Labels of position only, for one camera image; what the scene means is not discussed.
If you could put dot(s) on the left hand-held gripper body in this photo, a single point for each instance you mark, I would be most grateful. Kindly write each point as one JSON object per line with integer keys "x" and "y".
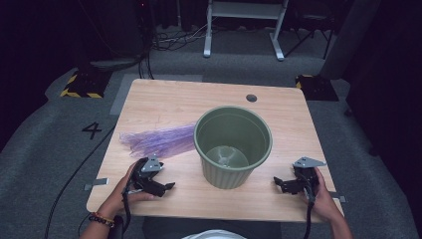
{"x": 151, "y": 165}

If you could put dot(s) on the purple plastic bag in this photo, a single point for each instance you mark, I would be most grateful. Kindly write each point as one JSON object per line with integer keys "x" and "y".
{"x": 159, "y": 141}

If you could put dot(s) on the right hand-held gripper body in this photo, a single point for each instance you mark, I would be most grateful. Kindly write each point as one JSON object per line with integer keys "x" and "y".
{"x": 307, "y": 162}

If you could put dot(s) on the person's left hand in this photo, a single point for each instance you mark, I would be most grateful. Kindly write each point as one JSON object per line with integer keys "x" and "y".
{"x": 116, "y": 199}

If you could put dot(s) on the white metal desk frame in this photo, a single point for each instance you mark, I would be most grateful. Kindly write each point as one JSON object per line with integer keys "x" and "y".
{"x": 245, "y": 10}

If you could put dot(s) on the person's dark trousers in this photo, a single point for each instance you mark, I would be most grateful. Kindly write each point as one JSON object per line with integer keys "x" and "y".
{"x": 166, "y": 229}

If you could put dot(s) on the green plastic bin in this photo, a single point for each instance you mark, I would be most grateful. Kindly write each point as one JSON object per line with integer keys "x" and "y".
{"x": 232, "y": 177}

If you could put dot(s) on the black tripod stand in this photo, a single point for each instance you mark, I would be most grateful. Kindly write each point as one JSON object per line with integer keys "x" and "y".
{"x": 312, "y": 31}

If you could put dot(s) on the person's white shirt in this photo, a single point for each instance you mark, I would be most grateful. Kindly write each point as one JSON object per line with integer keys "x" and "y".
{"x": 214, "y": 235}

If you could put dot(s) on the person's right hand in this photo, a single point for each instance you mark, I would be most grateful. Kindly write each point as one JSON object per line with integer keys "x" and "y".
{"x": 325, "y": 202}

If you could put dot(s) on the yellow black striped base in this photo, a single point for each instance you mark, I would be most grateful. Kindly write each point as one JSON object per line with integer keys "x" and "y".
{"x": 316, "y": 88}
{"x": 84, "y": 87}

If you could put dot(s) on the grey pillar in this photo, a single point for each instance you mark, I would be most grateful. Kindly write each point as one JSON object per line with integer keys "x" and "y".
{"x": 351, "y": 36}

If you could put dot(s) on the grey metal table bracket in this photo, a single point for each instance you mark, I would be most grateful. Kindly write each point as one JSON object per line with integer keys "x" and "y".
{"x": 339, "y": 197}
{"x": 98, "y": 182}

